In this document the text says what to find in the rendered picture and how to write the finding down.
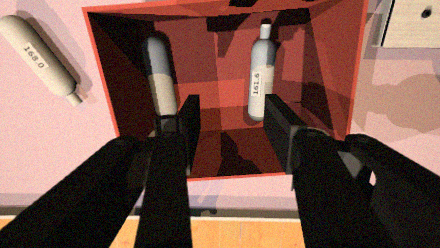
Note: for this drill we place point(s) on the grey table edge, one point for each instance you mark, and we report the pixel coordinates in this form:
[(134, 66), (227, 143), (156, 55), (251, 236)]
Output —
[(202, 214)]

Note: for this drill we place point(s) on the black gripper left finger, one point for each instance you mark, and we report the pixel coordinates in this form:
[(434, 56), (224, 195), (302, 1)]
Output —
[(88, 207)]

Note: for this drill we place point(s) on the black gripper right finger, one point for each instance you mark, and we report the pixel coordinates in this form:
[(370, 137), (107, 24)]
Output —
[(334, 211)]

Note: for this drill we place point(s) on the red open box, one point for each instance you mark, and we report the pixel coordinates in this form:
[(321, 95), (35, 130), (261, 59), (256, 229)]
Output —
[(209, 45)]

